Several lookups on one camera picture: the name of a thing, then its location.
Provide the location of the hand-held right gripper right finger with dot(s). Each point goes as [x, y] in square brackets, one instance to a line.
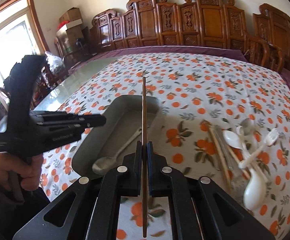
[150, 155]

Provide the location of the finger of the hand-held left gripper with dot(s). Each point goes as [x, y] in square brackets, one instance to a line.
[92, 120]
[67, 129]

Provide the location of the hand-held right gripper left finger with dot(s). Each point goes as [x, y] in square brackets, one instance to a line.
[140, 155]

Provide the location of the grey metal tray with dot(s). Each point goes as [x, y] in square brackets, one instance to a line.
[125, 115]

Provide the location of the dark brown wooden chopstick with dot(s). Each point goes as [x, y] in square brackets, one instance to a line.
[144, 110]

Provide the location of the light wooden chopstick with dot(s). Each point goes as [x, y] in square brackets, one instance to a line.
[237, 161]
[217, 150]

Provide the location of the person's left hand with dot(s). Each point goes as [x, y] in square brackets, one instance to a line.
[7, 163]

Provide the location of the dark wooden chair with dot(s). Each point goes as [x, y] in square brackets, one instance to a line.
[47, 76]

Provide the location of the clear plastic bag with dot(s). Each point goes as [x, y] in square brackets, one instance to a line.
[56, 62]

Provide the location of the wooden framed window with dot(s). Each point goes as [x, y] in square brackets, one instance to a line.
[34, 17]

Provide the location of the large cardboard box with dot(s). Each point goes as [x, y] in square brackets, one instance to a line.
[72, 36]

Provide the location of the clear plastic sleeve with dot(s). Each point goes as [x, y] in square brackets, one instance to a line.
[224, 152]

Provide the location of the white cardboard box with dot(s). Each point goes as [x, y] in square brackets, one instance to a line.
[75, 23]

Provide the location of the brown cardboard box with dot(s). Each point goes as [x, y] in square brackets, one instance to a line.
[71, 15]

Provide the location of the orange print tablecloth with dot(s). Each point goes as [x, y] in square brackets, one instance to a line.
[197, 80]

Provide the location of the carved wooden bench back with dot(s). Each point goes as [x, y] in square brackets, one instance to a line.
[211, 22]
[105, 27]
[279, 27]
[147, 22]

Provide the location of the large cream plastic spoon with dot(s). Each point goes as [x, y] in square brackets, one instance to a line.
[252, 195]

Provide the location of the white plastic fork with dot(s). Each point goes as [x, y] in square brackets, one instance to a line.
[269, 138]

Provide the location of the wooden armchair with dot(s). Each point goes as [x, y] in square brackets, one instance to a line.
[277, 55]
[256, 47]

